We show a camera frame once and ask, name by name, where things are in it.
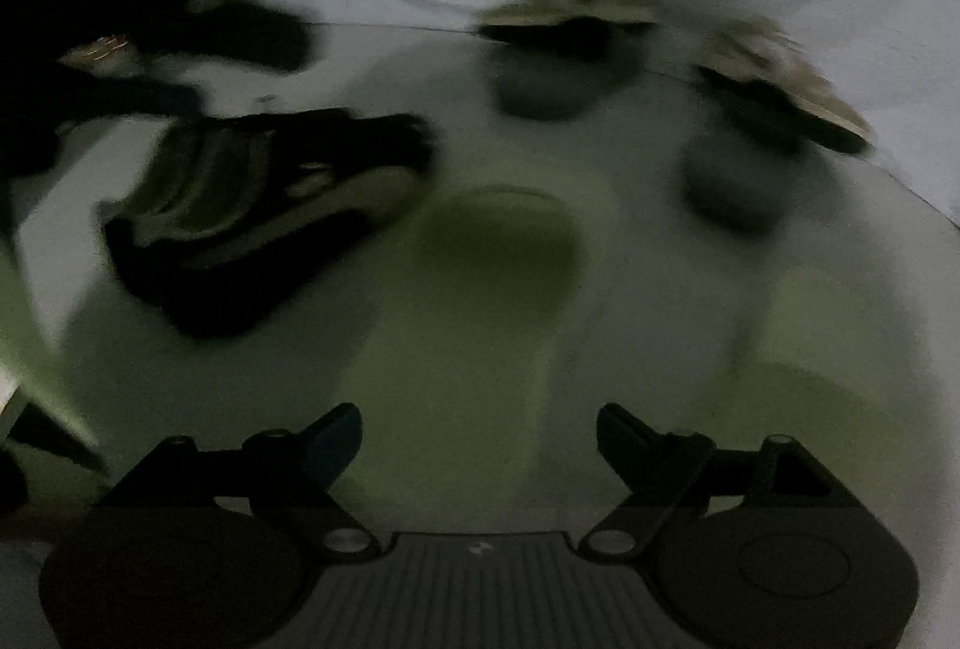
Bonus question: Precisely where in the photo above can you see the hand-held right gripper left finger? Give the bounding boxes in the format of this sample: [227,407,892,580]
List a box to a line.
[94,403,376,556]

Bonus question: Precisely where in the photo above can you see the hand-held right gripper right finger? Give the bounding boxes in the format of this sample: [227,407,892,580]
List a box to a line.
[583,403,856,560]

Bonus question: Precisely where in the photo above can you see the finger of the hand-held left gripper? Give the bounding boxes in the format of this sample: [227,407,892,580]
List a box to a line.
[191,0,313,74]

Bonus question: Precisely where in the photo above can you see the black sneaker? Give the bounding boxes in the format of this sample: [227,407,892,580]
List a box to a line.
[100,107,437,341]

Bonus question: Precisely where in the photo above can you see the grey slipper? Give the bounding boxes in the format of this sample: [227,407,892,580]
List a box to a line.
[682,119,800,234]
[491,37,627,122]

